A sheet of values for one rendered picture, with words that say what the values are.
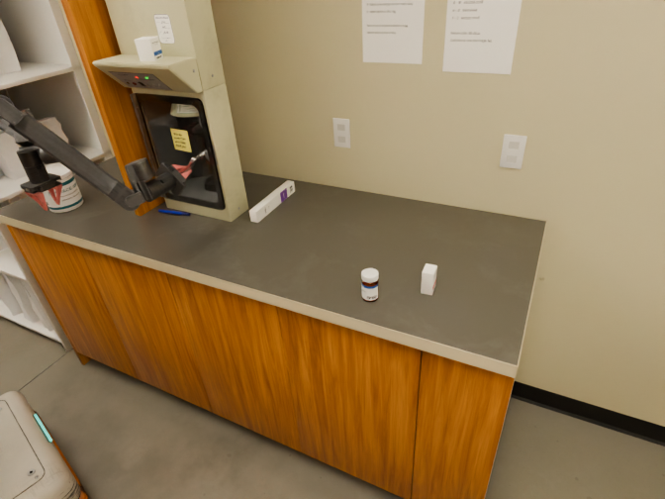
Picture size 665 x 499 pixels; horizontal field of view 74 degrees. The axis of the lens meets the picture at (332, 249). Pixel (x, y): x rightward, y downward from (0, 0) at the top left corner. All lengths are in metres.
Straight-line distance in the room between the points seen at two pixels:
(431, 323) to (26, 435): 1.62
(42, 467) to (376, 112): 1.75
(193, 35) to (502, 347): 1.21
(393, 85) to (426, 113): 0.15
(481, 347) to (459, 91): 0.85
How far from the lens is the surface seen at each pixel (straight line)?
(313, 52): 1.76
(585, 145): 1.61
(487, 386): 1.24
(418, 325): 1.17
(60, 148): 1.45
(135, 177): 1.48
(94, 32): 1.74
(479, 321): 1.21
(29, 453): 2.12
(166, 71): 1.45
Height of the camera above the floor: 1.74
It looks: 34 degrees down
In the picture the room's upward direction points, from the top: 4 degrees counter-clockwise
